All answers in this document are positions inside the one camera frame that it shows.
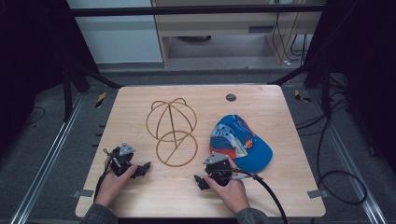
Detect yellow black hazard tape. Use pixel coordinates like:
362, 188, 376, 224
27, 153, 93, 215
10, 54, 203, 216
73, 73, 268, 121
293, 89, 312, 104
94, 91, 107, 109

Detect golden wire cap stand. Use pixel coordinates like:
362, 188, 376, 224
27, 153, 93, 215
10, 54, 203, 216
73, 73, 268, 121
145, 97, 199, 168

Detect blue printed baseball cap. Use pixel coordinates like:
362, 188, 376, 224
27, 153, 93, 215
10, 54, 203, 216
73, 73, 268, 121
209, 114, 274, 174

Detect dark curtain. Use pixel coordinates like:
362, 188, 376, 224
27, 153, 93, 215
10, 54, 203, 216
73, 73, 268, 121
306, 0, 396, 175
0, 0, 100, 158

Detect thin black floor cable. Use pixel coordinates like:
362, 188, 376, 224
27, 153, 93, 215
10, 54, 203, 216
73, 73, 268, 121
25, 105, 47, 126

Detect grey tape strip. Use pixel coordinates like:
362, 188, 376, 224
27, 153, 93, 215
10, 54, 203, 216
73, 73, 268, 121
306, 189, 330, 200
72, 189, 94, 199

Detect person's left hand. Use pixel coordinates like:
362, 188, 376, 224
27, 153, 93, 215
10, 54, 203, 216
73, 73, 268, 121
93, 164, 139, 208

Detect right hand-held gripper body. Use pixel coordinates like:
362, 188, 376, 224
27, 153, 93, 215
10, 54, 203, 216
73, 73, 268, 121
203, 152, 233, 188

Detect person's right hand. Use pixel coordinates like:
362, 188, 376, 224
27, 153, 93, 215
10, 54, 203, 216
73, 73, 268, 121
204, 157, 251, 215

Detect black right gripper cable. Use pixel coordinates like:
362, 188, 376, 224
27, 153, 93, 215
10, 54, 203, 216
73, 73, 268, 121
214, 167, 290, 224

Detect light wooden desk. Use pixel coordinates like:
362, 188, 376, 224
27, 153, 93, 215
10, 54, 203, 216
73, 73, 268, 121
151, 0, 327, 68

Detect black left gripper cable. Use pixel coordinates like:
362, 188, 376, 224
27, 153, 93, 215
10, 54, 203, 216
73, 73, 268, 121
92, 148, 117, 201

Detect black stand legs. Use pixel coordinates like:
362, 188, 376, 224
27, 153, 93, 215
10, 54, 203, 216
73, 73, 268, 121
268, 61, 333, 119
61, 63, 124, 123

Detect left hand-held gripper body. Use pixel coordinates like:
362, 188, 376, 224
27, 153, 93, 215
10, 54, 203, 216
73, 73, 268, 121
109, 142, 138, 177

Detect metal floor rail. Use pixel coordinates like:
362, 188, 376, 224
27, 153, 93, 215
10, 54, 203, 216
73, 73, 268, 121
310, 89, 389, 224
8, 92, 86, 224

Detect bundle of hanging desk cables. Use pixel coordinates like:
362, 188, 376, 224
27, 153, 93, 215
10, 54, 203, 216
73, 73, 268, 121
271, 11, 310, 67

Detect white cabinet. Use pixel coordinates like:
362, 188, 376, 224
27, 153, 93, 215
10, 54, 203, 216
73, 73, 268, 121
66, 0, 164, 65

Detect black horizontal frame bar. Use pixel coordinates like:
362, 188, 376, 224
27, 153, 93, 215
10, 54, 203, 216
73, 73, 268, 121
46, 4, 328, 17

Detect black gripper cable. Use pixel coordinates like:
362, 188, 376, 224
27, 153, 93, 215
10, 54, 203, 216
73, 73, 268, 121
214, 167, 290, 224
92, 148, 117, 201

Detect black looped floor cable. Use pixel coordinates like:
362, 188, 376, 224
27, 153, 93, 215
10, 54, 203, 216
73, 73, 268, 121
315, 118, 369, 206

